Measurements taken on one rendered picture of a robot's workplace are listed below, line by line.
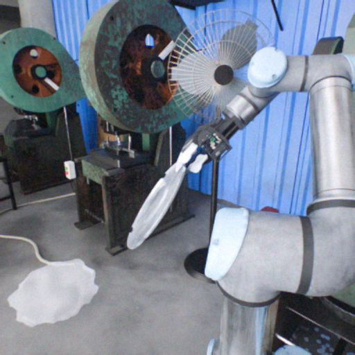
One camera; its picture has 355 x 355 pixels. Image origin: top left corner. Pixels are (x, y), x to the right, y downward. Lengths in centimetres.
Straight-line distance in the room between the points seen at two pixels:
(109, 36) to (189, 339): 167
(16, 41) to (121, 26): 172
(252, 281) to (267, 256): 5
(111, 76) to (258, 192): 178
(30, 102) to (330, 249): 317
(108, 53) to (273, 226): 146
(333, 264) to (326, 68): 39
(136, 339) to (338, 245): 138
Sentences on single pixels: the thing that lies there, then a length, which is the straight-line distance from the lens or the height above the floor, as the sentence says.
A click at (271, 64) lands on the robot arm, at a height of 130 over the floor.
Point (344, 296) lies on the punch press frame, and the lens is 127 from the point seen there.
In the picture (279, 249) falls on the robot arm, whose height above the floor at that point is 106.
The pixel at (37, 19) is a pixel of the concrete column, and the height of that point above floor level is 215.
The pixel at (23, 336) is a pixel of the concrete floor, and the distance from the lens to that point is 187.
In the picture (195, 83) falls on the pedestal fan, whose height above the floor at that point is 125.
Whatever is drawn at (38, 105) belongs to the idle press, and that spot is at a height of 100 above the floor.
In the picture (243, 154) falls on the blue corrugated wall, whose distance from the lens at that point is 283.
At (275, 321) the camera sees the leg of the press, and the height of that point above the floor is 30.
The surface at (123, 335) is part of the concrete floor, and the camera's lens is 172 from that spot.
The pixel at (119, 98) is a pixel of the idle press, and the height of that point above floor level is 116.
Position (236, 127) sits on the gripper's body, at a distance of 74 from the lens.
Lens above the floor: 128
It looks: 20 degrees down
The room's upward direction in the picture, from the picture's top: straight up
